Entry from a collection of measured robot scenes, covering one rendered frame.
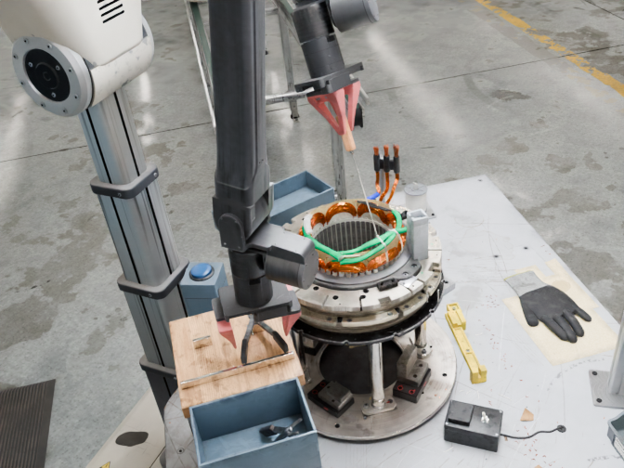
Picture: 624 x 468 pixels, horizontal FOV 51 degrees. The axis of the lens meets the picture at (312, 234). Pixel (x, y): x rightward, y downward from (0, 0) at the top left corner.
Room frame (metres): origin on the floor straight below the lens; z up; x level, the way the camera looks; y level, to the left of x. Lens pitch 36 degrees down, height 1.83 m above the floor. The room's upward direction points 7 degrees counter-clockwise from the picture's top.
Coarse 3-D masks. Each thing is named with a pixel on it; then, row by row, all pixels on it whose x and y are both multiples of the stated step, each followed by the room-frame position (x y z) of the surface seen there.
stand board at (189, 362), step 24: (192, 336) 0.81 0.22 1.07; (216, 336) 0.80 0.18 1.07; (240, 336) 0.80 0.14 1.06; (264, 336) 0.79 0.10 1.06; (288, 336) 0.78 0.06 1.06; (192, 360) 0.76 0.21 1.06; (216, 360) 0.75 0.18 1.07; (240, 360) 0.74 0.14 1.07; (288, 360) 0.73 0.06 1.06; (216, 384) 0.70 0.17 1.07; (240, 384) 0.69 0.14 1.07; (264, 384) 0.69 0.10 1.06
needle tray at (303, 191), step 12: (288, 180) 1.29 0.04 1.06; (300, 180) 1.30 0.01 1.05; (312, 180) 1.29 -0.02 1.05; (276, 192) 1.27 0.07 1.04; (288, 192) 1.28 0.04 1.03; (300, 192) 1.28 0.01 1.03; (312, 192) 1.28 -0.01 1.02; (324, 192) 1.21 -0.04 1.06; (276, 204) 1.25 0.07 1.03; (288, 204) 1.24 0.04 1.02; (300, 204) 1.18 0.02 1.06; (312, 204) 1.19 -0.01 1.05; (276, 216) 1.15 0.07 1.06; (288, 216) 1.16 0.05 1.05; (216, 228) 1.18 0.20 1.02
